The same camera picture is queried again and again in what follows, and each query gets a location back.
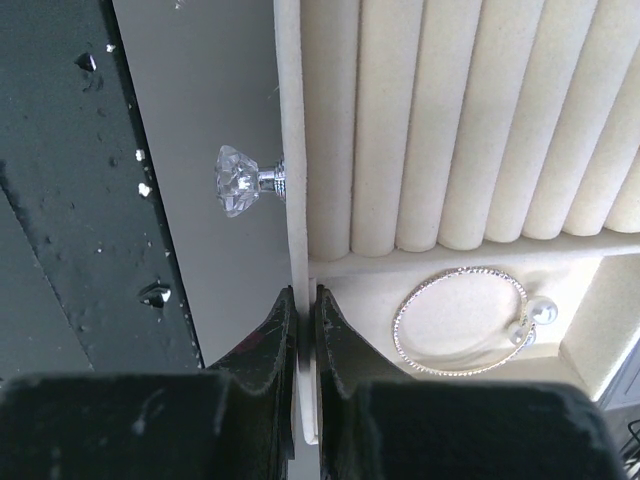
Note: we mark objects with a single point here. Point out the beige jewelry tray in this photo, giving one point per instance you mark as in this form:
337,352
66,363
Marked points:
464,177

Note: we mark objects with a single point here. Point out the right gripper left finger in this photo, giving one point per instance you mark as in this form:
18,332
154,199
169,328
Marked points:
232,420

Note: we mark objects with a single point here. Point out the black wire dish rack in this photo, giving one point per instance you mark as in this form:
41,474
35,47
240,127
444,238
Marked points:
629,452

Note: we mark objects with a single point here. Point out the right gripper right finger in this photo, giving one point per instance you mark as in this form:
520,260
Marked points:
378,422

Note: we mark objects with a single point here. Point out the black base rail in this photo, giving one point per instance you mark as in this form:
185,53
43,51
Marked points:
76,169

